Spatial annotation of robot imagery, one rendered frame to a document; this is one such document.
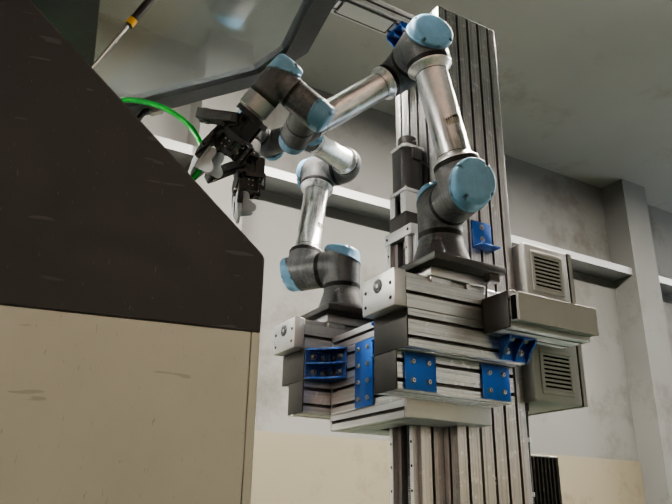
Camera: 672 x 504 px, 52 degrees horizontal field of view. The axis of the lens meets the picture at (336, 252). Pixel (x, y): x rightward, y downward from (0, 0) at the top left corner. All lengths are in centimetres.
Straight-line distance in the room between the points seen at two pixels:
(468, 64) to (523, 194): 350
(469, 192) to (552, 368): 65
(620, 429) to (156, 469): 493
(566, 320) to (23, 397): 118
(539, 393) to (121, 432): 117
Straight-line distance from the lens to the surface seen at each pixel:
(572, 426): 552
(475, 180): 166
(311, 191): 240
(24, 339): 132
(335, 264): 215
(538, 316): 168
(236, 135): 164
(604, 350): 597
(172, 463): 130
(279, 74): 165
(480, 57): 243
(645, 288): 624
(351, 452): 423
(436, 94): 178
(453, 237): 175
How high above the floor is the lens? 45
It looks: 21 degrees up
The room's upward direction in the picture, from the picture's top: 1 degrees clockwise
